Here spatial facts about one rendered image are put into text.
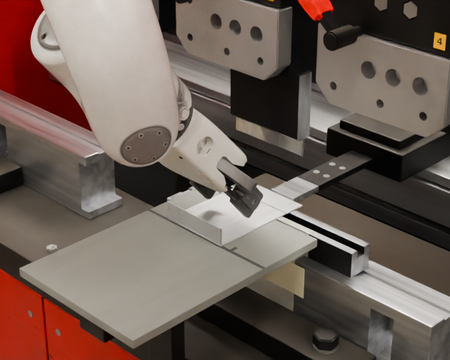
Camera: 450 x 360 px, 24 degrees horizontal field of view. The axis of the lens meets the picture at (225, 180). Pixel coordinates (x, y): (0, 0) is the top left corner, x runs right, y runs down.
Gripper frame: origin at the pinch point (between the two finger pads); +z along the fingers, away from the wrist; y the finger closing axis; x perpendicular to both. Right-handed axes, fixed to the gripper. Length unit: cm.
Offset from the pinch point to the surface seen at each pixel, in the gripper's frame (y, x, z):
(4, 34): 84, -15, 24
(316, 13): -14.1, -13.3, -20.3
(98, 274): 0.9, 15.9, -8.7
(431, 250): 71, -53, 180
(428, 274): 63, -44, 172
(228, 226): -1.6, 3.3, 1.5
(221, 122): 29.1, -15.3, 25.3
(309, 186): -2.2, -6.9, 9.7
